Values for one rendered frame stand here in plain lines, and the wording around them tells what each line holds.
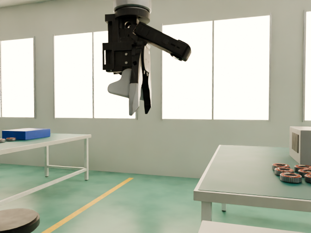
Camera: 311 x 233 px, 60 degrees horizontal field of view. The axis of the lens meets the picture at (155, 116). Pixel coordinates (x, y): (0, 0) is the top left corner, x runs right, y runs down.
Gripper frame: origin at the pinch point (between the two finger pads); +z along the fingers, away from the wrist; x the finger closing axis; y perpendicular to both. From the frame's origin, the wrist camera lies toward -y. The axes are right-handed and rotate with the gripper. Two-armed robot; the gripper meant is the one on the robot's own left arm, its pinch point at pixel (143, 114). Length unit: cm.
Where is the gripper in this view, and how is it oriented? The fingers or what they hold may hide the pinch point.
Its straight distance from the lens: 53.8
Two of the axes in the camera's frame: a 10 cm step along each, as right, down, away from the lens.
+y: -9.9, 0.0, 1.5
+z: 0.1, 10.0, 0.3
